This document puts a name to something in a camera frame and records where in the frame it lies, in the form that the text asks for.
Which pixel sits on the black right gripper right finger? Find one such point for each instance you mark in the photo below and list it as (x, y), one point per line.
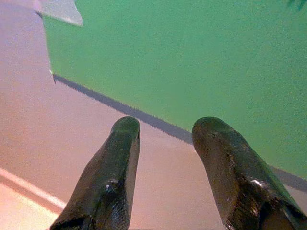
(239, 179)

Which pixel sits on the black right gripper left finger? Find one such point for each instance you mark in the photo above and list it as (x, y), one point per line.
(108, 179)

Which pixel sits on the clear tape piece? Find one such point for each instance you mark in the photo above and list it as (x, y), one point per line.
(62, 12)

